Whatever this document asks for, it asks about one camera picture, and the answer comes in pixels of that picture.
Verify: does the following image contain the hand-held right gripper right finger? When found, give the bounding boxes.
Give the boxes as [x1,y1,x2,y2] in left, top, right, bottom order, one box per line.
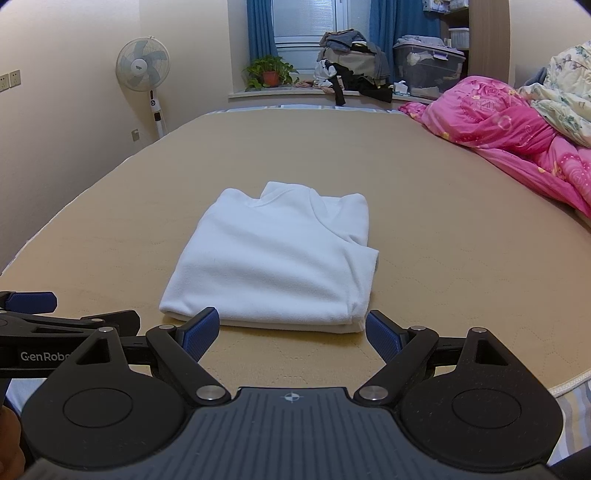
[353,310,513,408]

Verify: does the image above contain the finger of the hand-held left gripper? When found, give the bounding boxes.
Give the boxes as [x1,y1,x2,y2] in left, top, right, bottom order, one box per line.
[0,291,59,315]

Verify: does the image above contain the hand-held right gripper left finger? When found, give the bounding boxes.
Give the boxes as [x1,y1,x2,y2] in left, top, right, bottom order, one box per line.
[74,306,232,408]

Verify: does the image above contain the white long-sleeve shirt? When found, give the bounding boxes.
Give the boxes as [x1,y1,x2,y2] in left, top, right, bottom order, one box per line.
[159,181,380,334]

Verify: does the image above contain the pile of dark clothes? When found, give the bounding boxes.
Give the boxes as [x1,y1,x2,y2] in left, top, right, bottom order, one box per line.
[314,29,394,106]

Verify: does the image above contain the beige bed mattress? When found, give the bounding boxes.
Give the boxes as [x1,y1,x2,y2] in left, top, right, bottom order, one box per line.
[0,105,591,402]

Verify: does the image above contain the striped bedsheet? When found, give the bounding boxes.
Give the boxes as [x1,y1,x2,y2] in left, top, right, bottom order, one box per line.
[549,369,591,464]

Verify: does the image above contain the pink floral quilt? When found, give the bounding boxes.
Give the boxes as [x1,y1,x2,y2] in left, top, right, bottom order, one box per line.
[398,76,591,223]

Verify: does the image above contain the white standing fan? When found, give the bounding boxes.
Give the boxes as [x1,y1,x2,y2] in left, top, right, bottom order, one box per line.
[115,36,171,140]

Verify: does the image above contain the potted green plant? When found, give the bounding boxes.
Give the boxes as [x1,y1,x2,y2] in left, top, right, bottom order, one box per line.
[243,55,301,91]

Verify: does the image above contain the clear plastic storage box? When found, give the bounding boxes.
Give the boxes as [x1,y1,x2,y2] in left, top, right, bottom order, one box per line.
[392,38,467,100]

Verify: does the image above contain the blue curtain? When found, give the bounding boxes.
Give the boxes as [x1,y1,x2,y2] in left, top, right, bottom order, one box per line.
[246,0,279,71]
[368,0,431,52]

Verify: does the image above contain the cream floral quilt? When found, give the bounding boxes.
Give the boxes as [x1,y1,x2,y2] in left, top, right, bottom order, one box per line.
[517,39,591,149]

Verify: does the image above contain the wooden shelf unit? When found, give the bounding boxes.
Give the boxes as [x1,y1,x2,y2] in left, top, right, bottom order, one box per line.
[441,0,516,89]

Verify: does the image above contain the window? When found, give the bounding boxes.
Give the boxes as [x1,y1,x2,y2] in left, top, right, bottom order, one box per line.
[271,0,371,72]

